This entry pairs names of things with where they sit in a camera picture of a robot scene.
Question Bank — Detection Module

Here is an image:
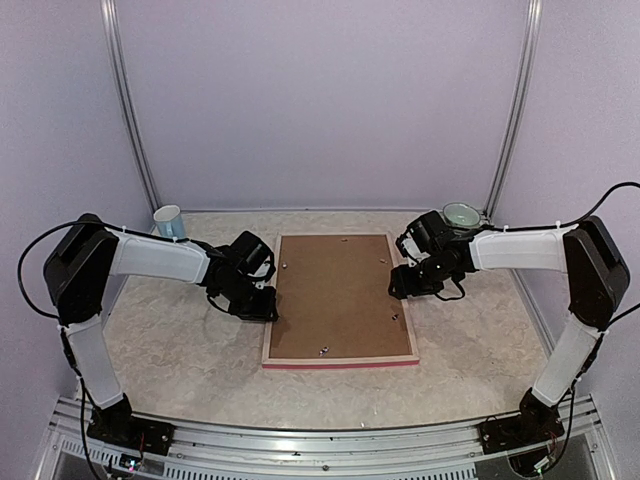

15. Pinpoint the white paper cup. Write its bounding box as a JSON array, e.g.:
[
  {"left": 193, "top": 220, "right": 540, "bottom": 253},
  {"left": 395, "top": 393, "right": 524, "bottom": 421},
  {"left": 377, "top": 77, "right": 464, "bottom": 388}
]
[{"left": 153, "top": 204, "right": 187, "bottom": 240}]

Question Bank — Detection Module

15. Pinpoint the pink wooden picture frame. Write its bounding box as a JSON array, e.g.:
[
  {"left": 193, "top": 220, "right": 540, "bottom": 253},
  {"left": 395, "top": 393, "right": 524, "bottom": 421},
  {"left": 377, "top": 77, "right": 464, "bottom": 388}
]
[{"left": 260, "top": 232, "right": 420, "bottom": 370}]

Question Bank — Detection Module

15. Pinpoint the green teacup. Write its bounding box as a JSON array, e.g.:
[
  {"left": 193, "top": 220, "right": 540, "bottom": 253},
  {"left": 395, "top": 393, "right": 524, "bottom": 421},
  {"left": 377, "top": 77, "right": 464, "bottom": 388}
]
[{"left": 442, "top": 202, "right": 482, "bottom": 229}]

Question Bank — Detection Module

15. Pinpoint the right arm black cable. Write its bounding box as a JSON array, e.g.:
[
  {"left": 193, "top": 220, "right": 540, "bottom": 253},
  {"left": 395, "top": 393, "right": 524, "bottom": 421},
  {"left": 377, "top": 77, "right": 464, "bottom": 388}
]
[{"left": 479, "top": 182, "right": 640, "bottom": 326}]

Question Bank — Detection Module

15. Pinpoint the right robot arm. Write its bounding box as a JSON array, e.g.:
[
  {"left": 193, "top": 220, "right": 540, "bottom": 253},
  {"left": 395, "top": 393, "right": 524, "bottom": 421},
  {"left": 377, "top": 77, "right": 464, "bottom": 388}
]
[{"left": 388, "top": 211, "right": 631, "bottom": 444}]

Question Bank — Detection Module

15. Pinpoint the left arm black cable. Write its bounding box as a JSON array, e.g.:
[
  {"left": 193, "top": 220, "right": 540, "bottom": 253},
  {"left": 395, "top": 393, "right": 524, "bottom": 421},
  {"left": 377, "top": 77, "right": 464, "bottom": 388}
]
[{"left": 17, "top": 219, "right": 191, "bottom": 319}]

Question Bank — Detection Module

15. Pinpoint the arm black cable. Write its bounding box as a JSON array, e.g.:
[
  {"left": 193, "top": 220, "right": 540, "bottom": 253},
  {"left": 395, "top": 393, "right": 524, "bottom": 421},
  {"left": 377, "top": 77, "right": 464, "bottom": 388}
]
[
  {"left": 479, "top": 182, "right": 640, "bottom": 326},
  {"left": 17, "top": 219, "right": 191, "bottom": 319}
]

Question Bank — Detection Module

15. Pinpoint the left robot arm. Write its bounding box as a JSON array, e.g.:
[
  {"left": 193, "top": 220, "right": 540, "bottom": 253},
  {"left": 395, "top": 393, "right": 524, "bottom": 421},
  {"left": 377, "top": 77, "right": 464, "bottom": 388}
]
[{"left": 43, "top": 213, "right": 278, "bottom": 445}]

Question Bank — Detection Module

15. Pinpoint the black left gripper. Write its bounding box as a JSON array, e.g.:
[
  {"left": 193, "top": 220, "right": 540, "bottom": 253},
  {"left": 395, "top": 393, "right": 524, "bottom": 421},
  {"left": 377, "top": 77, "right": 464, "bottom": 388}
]
[{"left": 218, "top": 275, "right": 278, "bottom": 322}]

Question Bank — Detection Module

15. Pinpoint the aluminium front rail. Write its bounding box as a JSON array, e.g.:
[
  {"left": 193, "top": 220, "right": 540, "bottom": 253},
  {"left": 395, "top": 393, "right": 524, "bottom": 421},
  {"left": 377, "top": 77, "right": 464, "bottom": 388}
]
[{"left": 34, "top": 394, "right": 616, "bottom": 480}]

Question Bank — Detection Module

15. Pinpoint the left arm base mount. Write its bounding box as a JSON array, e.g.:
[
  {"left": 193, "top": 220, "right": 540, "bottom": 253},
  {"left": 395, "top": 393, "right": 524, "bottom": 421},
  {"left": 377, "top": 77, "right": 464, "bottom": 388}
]
[{"left": 87, "top": 417, "right": 175, "bottom": 456}]

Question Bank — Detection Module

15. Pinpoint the left aluminium post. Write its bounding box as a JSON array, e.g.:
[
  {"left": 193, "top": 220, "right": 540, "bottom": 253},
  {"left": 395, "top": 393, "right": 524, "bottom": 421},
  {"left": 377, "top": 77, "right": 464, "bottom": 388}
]
[{"left": 100, "top": 0, "right": 161, "bottom": 212}]

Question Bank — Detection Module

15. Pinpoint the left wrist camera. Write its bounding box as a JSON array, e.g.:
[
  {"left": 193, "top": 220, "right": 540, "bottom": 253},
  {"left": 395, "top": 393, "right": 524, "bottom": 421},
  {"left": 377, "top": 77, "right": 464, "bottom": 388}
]
[{"left": 231, "top": 231, "right": 276, "bottom": 282}]

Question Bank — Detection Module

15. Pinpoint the aluminium post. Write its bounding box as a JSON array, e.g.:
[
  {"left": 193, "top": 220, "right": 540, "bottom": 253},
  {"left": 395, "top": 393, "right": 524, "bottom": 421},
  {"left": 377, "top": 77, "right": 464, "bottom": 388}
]
[
  {"left": 482, "top": 0, "right": 544, "bottom": 224},
  {"left": 100, "top": 0, "right": 161, "bottom": 212}
]

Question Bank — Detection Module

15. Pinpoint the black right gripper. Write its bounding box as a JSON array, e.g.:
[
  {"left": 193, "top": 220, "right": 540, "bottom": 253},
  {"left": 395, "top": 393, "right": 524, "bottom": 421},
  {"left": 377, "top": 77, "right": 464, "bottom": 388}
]
[{"left": 388, "top": 251, "right": 456, "bottom": 300}]

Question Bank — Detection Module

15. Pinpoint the brown backing board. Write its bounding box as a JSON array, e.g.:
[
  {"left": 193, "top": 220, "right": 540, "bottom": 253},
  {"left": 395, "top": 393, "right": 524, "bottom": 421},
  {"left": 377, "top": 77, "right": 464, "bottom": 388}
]
[{"left": 268, "top": 235, "right": 414, "bottom": 360}]

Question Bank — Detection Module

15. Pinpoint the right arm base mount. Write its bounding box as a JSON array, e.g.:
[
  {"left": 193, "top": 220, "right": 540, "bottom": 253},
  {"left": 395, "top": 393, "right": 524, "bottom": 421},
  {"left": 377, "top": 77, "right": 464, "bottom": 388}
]
[{"left": 477, "top": 415, "right": 565, "bottom": 455}]

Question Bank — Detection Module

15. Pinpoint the right aluminium post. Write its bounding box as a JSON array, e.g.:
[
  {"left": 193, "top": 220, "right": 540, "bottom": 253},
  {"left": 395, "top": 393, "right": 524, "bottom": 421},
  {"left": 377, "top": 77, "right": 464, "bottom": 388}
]
[{"left": 482, "top": 0, "right": 544, "bottom": 224}]

